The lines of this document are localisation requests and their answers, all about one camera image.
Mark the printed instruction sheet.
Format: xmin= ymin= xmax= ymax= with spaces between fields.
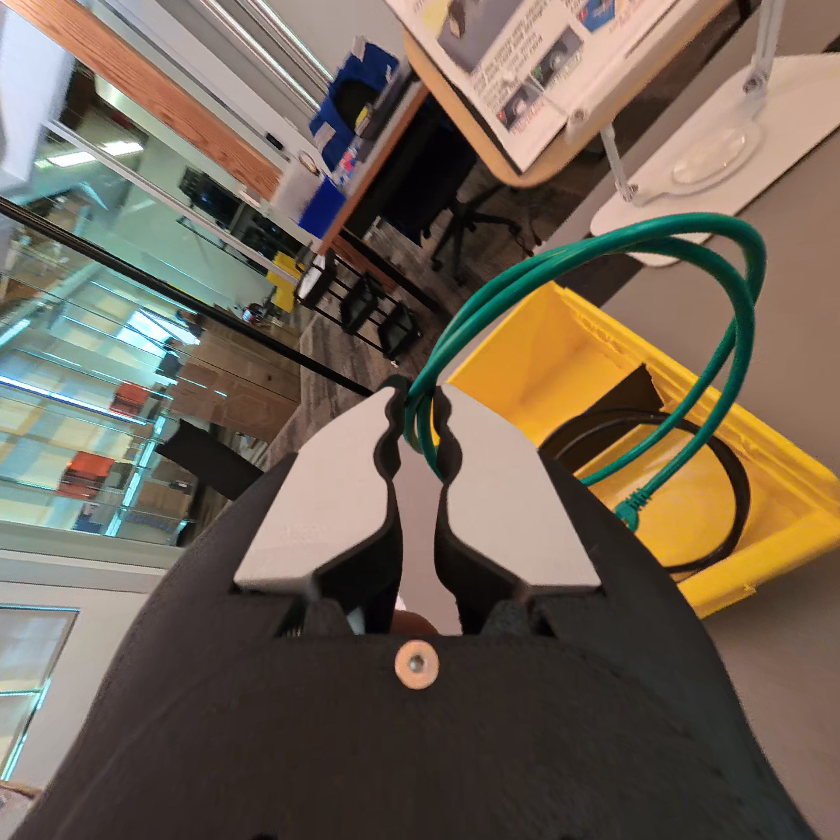
xmin=384 ymin=0 xmax=697 ymax=173

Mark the clear stand post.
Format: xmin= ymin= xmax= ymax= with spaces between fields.
xmin=598 ymin=121 xmax=639 ymax=203

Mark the black metal rack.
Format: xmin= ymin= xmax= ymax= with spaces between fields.
xmin=294 ymin=252 xmax=424 ymax=363

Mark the white stand base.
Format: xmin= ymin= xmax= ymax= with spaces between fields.
xmin=589 ymin=52 xmax=840 ymax=269

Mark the black office chair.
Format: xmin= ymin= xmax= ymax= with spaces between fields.
xmin=364 ymin=98 xmax=526 ymax=284

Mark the wooden board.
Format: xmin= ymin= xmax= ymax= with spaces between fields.
xmin=402 ymin=0 xmax=736 ymax=190

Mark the small blue plastic bin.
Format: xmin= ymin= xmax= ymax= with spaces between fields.
xmin=298 ymin=176 xmax=347 ymax=240

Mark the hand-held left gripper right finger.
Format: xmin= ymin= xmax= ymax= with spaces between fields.
xmin=432 ymin=382 xmax=603 ymax=634

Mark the black pole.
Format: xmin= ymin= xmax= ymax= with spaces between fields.
xmin=0 ymin=197 xmax=376 ymax=399

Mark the wooden edged table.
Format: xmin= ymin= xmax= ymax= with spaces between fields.
xmin=315 ymin=79 xmax=441 ymax=312

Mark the green ethernet cable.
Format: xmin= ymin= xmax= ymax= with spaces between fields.
xmin=403 ymin=213 xmax=767 ymax=532

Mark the yellow plastic bin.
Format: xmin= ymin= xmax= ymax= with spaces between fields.
xmin=445 ymin=281 xmax=840 ymax=621

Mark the black coiled cable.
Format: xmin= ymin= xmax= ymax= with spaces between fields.
xmin=538 ymin=408 xmax=753 ymax=576

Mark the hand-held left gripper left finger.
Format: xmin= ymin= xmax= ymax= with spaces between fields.
xmin=233 ymin=377 xmax=404 ymax=618

